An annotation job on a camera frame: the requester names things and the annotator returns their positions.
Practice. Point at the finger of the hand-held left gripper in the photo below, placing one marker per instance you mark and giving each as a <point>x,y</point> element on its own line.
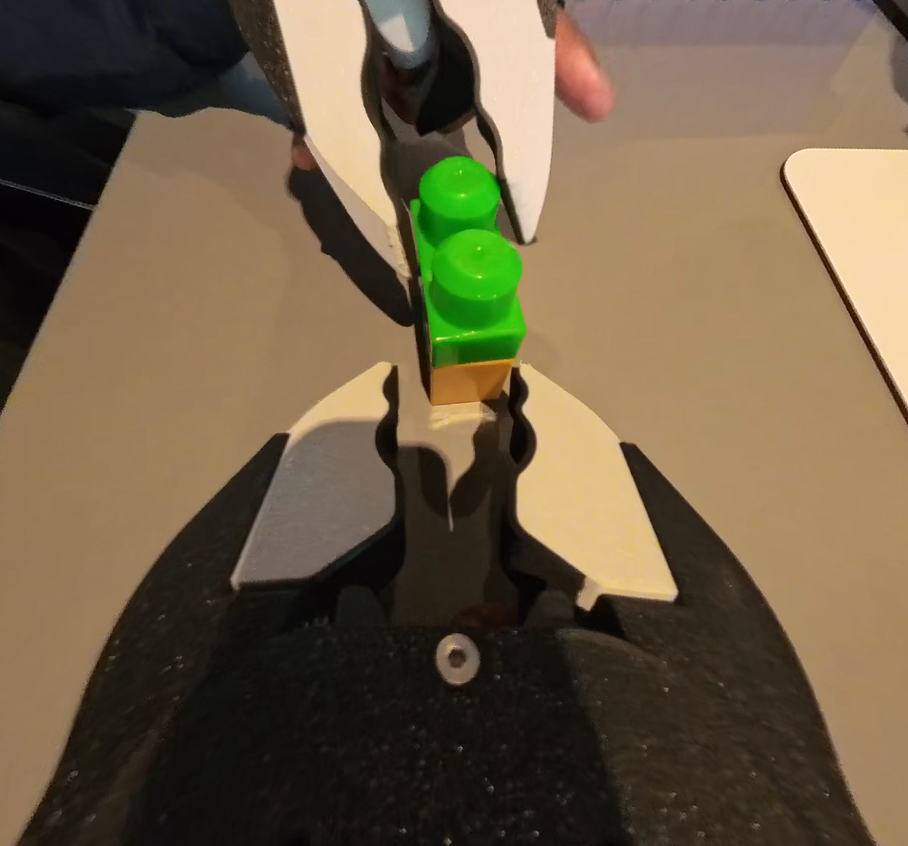
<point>326,79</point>
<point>511,65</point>

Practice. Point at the yellow single-stud mega block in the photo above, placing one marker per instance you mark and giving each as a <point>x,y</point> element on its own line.
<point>468,383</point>

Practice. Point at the person's left hand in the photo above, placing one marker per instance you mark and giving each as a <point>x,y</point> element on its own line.
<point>585,79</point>

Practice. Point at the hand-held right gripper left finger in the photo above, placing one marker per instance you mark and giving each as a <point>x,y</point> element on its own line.
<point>319,505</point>

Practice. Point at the green two-stud mega block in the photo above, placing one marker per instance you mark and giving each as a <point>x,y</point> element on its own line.
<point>468,292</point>

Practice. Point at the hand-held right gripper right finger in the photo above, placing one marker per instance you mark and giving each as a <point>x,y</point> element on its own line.
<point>589,505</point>

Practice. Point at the person's navy jacket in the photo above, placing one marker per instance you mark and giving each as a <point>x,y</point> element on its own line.
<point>42,221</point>

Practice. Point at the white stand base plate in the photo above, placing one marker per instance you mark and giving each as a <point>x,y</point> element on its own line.
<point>858,243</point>

